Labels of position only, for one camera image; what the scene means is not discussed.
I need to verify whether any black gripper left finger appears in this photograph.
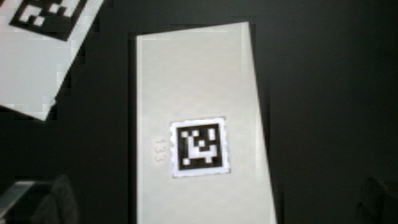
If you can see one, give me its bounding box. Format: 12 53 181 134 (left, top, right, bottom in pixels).
0 175 82 224

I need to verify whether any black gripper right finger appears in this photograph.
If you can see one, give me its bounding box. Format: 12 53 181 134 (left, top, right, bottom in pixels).
355 178 398 224

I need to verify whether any white cabinet top block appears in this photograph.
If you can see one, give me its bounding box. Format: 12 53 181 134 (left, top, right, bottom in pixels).
137 22 277 224

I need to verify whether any white marker base sheet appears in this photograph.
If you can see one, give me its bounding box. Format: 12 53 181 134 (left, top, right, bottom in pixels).
0 0 105 121

